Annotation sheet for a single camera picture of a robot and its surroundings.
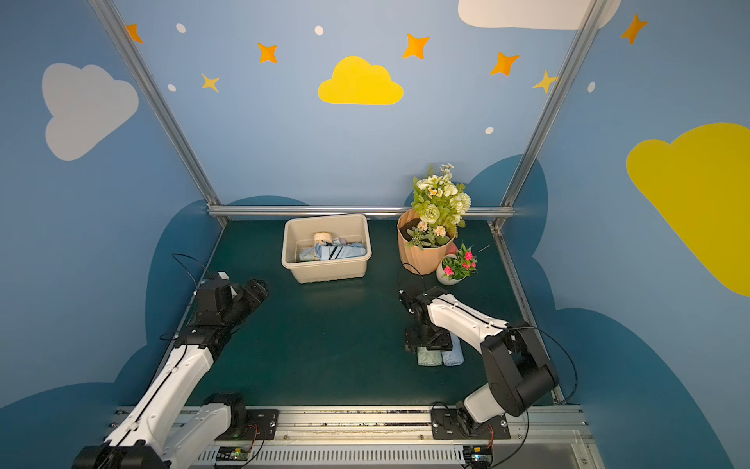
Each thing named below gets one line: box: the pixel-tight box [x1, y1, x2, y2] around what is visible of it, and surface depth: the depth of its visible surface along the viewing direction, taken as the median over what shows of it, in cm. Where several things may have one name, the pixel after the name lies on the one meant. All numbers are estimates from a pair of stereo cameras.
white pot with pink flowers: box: [435, 240, 479, 287], surface depth 94 cm
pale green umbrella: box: [416, 345, 443, 367], surface depth 85 cm
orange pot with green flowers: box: [397, 163, 472, 276], surface depth 90 cm
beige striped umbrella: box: [313, 231, 334, 246], surface depth 106 cm
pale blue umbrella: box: [315, 242, 367, 261], surface depth 97 cm
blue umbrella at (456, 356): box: [441, 331, 465, 367], surface depth 85 cm
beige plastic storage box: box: [281, 213, 373, 284], surface depth 104 cm
